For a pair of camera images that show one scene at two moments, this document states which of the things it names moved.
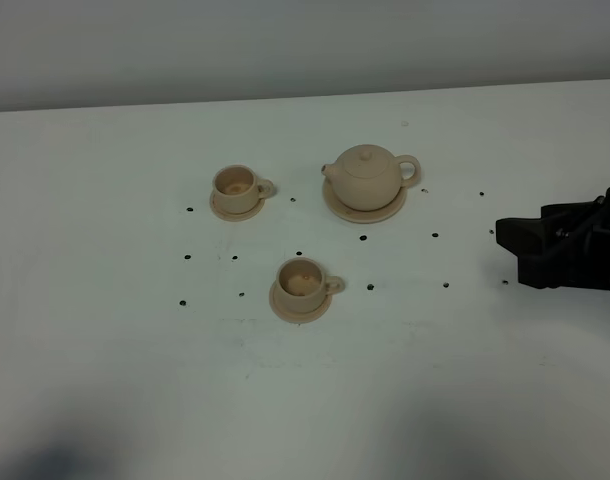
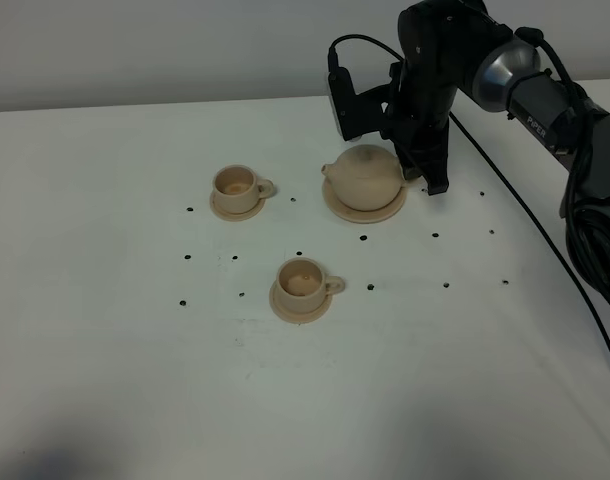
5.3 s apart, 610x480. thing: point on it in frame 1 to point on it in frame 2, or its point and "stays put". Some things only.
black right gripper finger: x=537 y=272 to x=409 y=160
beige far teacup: x=237 y=189 stays put
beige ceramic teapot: x=371 y=177 stays put
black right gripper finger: x=531 y=238 to x=432 y=160
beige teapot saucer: x=360 y=215 stays put
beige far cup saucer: x=234 y=217 stays put
